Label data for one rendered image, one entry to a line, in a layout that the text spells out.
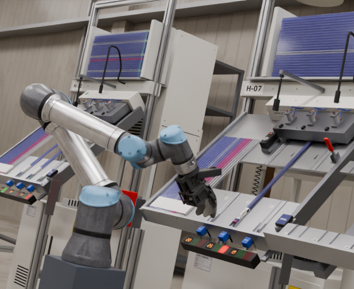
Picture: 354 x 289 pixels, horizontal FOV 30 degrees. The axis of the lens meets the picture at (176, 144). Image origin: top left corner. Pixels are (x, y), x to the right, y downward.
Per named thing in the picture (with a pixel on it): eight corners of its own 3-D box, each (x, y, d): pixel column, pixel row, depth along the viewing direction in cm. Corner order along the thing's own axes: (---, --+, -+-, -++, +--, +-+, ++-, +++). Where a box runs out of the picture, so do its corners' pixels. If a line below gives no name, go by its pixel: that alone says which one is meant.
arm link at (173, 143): (156, 128, 212) (181, 120, 210) (170, 156, 217) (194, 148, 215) (155, 140, 205) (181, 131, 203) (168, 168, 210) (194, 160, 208)
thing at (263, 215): (273, 245, 216) (271, 238, 215) (147, 214, 265) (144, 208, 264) (305, 209, 226) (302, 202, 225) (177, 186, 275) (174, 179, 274)
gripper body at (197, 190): (183, 206, 219) (170, 176, 214) (199, 190, 224) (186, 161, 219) (199, 209, 214) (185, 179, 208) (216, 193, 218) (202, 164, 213)
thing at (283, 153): (334, 183, 236) (330, 171, 234) (206, 165, 285) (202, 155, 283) (379, 131, 253) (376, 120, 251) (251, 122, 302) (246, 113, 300)
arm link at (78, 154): (98, 237, 205) (16, 97, 219) (115, 237, 219) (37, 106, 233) (129, 215, 203) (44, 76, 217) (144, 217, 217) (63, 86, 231)
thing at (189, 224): (274, 254, 217) (267, 237, 214) (148, 221, 266) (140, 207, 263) (276, 252, 217) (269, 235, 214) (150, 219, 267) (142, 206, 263)
